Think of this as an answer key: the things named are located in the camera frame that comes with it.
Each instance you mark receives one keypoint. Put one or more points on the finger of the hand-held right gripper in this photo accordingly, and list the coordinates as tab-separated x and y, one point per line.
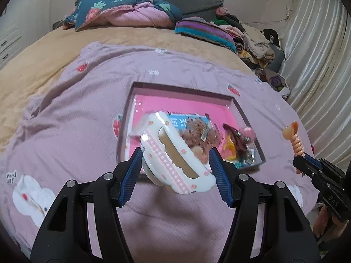
303	167
312	161

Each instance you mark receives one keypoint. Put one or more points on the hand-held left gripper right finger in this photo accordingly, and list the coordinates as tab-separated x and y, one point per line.
220	178

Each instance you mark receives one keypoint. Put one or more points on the white wardrobe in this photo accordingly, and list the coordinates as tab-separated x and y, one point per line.
19	19

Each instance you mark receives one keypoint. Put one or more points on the beige bed sheet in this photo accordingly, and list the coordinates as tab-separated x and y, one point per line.
54	52

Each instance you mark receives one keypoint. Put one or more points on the person's right hand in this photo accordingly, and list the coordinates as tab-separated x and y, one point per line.
320	223

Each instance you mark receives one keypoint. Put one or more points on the sheer red-dotted bow hair clip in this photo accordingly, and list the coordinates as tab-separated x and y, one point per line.
194	134

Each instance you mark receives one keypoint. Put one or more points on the purple strawberry blanket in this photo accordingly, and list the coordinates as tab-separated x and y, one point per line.
82	115

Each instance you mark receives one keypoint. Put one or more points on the cream pleated curtain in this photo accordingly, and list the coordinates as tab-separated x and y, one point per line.
320	60

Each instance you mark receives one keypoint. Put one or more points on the pink flower hair accessory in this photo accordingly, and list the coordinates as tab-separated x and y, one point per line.
248	132

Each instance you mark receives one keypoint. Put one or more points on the white claw hair clip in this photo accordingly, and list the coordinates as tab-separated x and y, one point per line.
163	157

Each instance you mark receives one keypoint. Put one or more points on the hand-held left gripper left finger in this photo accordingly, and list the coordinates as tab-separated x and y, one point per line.
131	180

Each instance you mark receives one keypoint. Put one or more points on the shallow grey cardboard box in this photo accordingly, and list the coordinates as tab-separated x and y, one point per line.
178	87

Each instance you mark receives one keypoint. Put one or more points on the pink book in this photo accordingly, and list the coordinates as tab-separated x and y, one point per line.
192	105

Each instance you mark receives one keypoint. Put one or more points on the floral blue pink quilt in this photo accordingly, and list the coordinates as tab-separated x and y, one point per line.
129	15

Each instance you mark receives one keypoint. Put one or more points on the striped folded blanket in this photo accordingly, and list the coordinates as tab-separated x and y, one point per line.
203	31

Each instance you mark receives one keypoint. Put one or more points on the maroon hair clip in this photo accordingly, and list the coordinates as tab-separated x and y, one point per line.
239	142

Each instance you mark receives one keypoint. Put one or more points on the pile of clothes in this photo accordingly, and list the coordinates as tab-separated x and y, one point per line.
255	43

